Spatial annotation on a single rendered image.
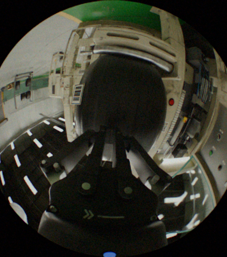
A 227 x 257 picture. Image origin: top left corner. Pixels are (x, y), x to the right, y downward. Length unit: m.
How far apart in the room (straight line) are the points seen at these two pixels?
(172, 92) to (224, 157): 0.48
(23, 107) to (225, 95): 12.05
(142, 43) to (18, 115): 11.65
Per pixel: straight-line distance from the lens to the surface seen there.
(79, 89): 0.24
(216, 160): 0.57
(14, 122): 11.74
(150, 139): 0.26
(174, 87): 0.51
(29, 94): 5.76
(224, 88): 0.57
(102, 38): 0.36
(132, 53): 0.35
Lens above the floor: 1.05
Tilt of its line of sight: 30 degrees up
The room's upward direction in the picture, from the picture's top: 170 degrees counter-clockwise
